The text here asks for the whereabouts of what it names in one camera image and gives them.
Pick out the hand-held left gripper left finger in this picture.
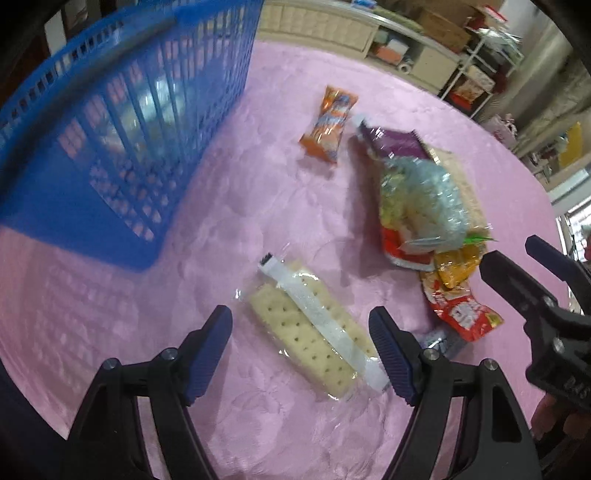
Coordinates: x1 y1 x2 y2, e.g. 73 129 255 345
65 305 234 480

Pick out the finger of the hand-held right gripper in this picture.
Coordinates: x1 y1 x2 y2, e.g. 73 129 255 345
479 250 561 333
525 234 591 284

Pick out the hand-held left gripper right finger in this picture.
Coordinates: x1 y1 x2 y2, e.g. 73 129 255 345
368 306 543 480

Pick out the yellow snack packet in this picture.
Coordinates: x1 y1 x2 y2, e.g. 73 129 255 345
434 242 488 289

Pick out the blue silver snack wrapper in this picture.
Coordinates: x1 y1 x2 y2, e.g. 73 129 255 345
416 325 467 356

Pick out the red snack packet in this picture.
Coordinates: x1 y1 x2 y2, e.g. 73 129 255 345
419 270 505 342

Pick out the cracker packet with green tab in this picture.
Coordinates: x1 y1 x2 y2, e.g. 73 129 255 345
425 145 492 241

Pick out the cracker packet with white strip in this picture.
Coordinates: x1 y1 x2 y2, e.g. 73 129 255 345
235 253 391 402

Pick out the clear crinkly plastic bag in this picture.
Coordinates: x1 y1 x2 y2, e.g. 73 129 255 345
392 157 472 245

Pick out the blue plastic basket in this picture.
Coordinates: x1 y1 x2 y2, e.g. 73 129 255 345
0 0 264 271

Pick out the person's right hand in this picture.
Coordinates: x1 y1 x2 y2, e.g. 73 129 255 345
531 392 591 455

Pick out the pink bag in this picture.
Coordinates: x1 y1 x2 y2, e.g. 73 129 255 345
489 113 520 144

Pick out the purple snack packet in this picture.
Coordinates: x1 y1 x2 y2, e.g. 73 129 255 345
353 117 432 162

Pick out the patterned curtain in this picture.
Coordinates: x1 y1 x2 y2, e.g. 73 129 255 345
503 18 573 134

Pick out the white shelf rack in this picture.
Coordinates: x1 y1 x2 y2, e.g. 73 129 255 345
438 28 522 121

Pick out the orange snack packet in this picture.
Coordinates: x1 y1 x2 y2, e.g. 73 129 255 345
298 85 359 165

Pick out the orange box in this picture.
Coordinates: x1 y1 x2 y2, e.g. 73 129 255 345
375 39 407 65

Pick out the brown cardboard box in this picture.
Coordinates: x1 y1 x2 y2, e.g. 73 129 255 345
416 7 472 51

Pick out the white tufted tv cabinet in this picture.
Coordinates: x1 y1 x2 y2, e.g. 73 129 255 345
256 0 467 90

